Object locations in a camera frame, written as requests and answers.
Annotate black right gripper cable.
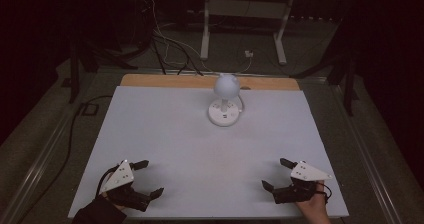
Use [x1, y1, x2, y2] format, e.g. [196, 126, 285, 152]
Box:
[315, 183, 333, 206]

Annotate wooden table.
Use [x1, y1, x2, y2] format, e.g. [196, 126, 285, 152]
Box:
[119, 73, 301, 92]

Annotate grey metal stand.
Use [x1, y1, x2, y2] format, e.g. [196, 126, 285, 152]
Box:
[199, 0, 298, 66]

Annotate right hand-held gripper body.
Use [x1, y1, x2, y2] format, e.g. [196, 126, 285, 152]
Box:
[272, 160, 334, 205]

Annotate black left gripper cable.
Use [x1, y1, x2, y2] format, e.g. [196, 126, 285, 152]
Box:
[95, 164, 120, 199]

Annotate black floor socket plate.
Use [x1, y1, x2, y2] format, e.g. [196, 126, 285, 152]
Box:
[78, 102, 100, 117]

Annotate white table mat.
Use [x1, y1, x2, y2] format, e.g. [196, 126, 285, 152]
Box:
[67, 85, 350, 221]

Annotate white globe desk lamp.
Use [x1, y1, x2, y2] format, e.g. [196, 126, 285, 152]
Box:
[207, 72, 243, 128]

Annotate black floor cable bundle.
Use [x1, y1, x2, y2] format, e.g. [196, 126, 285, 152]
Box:
[150, 30, 205, 77]

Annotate white lamp cable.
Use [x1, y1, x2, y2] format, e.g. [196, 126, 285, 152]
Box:
[235, 95, 247, 116]

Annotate black stand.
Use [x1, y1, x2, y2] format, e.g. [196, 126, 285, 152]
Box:
[289, 22, 360, 117]
[67, 37, 140, 105]

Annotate person's right hand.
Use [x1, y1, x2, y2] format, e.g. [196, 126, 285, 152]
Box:
[294, 180, 330, 219]

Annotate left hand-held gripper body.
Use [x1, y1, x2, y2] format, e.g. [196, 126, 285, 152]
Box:
[99, 159, 152, 214]

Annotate white floor cable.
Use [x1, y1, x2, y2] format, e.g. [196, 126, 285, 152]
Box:
[144, 0, 223, 75]

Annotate long black floor cable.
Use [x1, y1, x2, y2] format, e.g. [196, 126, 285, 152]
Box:
[14, 94, 114, 224]

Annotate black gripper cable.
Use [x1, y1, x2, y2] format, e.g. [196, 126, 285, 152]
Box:
[315, 183, 333, 206]
[95, 164, 120, 199]

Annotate metal floor rail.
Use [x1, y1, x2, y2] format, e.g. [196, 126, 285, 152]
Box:
[329, 82, 406, 224]
[0, 108, 83, 224]

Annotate person's left hand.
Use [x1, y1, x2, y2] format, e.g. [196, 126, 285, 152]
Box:
[99, 190, 128, 213]

